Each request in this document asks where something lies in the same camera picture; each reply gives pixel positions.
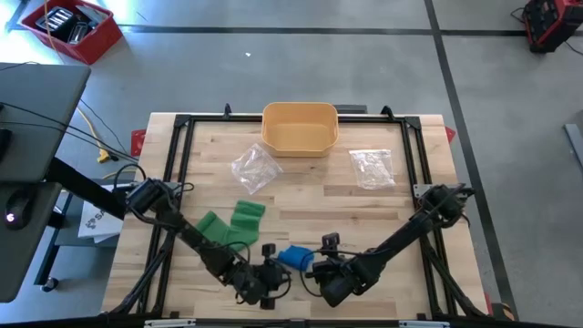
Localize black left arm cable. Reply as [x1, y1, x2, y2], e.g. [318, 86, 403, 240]
[112, 162, 292, 305]

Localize blue elastic bandage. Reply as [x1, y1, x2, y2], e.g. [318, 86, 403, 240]
[276, 244, 316, 273]

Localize green elastic bandage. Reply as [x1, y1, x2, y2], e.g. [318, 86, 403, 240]
[195, 199, 267, 253]

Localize white printed paper sheet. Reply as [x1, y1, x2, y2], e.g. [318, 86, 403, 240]
[77, 183, 128, 245]

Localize black computer mouse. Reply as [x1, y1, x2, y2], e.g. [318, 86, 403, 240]
[3, 190, 36, 232]

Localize yellow cable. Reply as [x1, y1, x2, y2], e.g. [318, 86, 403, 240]
[43, 0, 138, 181]

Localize yellow plastic bin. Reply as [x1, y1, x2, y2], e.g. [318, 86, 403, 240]
[260, 100, 341, 159]

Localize black desk cable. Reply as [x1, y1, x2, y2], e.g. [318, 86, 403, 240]
[0, 102, 140, 165]

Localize grey desk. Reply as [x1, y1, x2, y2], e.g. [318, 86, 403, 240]
[0, 62, 92, 304]

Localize black support beam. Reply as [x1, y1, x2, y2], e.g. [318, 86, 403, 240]
[44, 157, 129, 220]

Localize red plastic crate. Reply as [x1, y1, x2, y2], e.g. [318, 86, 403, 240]
[18, 0, 124, 66]

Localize black battery pack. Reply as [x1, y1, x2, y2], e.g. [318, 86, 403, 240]
[35, 5, 77, 36]

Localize clear plastic container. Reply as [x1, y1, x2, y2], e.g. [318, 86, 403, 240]
[66, 20, 92, 46]

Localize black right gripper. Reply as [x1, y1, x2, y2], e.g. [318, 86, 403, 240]
[303, 231, 380, 309]

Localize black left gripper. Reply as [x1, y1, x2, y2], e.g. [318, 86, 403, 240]
[227, 243, 293, 312]

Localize clear plastic bag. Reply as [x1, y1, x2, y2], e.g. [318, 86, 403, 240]
[348, 148, 397, 191]
[230, 142, 284, 196]

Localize silver aluminium bracket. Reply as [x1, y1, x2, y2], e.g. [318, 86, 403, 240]
[413, 182, 435, 200]
[143, 318, 198, 328]
[398, 320, 452, 328]

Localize red and black equipment case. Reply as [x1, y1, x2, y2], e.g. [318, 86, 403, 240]
[521, 0, 583, 55]

